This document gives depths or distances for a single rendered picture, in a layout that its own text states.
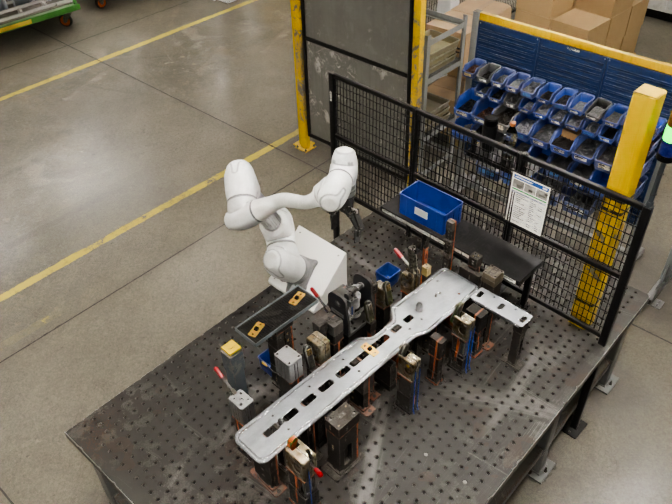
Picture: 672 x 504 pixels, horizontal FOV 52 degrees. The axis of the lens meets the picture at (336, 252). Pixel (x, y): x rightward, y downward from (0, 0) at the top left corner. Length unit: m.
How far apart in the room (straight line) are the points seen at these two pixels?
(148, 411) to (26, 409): 1.30
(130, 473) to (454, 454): 1.39
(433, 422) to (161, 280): 2.53
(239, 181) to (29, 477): 2.09
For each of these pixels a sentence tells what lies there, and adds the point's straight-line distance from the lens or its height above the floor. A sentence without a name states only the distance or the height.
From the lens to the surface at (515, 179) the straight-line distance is 3.42.
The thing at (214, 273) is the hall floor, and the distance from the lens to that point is 5.00.
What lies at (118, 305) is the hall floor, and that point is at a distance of 4.94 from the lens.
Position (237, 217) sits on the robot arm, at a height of 1.50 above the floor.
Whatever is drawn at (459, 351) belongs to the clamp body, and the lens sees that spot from 3.31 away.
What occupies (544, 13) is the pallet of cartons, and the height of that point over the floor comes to 0.78.
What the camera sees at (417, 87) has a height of 1.00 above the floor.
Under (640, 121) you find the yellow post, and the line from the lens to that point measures 3.04.
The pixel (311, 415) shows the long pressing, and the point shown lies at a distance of 2.84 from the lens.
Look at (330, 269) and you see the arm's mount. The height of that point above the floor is 0.88.
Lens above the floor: 3.29
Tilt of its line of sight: 40 degrees down
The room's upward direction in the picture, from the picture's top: 2 degrees counter-clockwise
